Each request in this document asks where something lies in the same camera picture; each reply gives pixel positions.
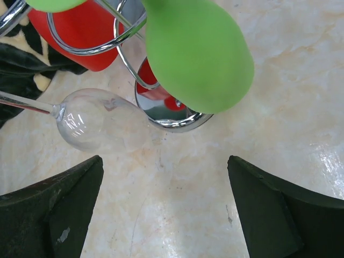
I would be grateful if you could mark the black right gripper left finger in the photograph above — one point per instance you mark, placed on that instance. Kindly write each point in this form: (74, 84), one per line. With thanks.
(51, 218)

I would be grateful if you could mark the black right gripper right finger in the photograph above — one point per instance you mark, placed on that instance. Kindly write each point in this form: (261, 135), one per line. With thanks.
(282, 219)

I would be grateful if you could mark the clear wine glass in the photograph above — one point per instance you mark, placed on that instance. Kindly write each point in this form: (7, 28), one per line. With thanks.
(93, 120)

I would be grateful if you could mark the green wine glass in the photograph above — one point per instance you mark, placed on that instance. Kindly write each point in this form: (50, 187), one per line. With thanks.
(195, 49)

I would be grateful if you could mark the red wine glass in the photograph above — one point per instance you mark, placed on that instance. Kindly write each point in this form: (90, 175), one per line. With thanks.
(89, 25)

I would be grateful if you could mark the chrome wine glass rack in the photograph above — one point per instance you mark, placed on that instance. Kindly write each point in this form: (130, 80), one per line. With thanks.
(157, 111)

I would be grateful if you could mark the black floral blanket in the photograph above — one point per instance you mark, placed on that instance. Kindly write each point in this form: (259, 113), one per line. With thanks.
(29, 63)

